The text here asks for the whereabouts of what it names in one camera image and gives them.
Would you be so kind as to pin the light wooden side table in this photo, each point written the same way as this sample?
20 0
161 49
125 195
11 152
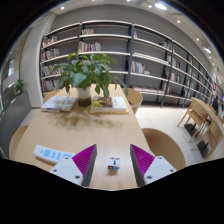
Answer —
208 110

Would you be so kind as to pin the group of ceiling lights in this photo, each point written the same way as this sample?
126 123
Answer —
160 6

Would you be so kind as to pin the small white charger block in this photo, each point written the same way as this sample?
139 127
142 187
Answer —
114 163

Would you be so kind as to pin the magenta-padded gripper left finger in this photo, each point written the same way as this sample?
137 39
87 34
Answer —
66 170

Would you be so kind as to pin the stack of pale-covered books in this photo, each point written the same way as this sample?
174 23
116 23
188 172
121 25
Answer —
58 103

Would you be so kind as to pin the small green ledge plant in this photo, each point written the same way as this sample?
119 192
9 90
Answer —
20 86

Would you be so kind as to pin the round-backed wooden chair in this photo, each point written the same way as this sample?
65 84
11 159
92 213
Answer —
50 95
163 146
134 98

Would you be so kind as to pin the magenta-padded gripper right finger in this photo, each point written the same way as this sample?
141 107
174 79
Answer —
156 168

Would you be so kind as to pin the green potted plant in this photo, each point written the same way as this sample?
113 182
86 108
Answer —
85 75

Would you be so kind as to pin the stack of yellow-covered books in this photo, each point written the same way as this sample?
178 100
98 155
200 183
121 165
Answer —
110 104

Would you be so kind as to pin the grey shelf unit with books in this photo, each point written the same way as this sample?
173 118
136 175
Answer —
150 50

